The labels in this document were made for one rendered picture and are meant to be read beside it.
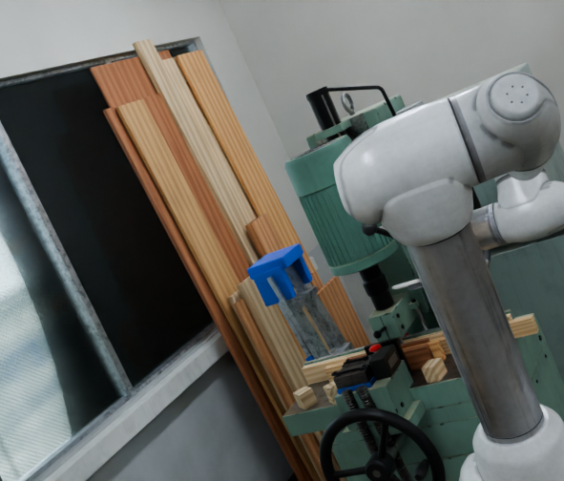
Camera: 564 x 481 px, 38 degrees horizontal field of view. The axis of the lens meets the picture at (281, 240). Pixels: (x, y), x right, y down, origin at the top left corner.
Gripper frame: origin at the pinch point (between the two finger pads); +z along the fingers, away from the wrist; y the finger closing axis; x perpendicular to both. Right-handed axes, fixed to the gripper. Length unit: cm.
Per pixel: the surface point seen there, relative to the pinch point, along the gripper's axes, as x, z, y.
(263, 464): -133, 146, -51
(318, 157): 3.6, 10.5, 27.0
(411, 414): -4.7, 6.7, -34.8
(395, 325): -16.3, 11.0, -14.0
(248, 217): -147, 135, 62
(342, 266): -5.9, 16.1, 2.3
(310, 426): -12, 38, -33
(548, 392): -59, -8, -39
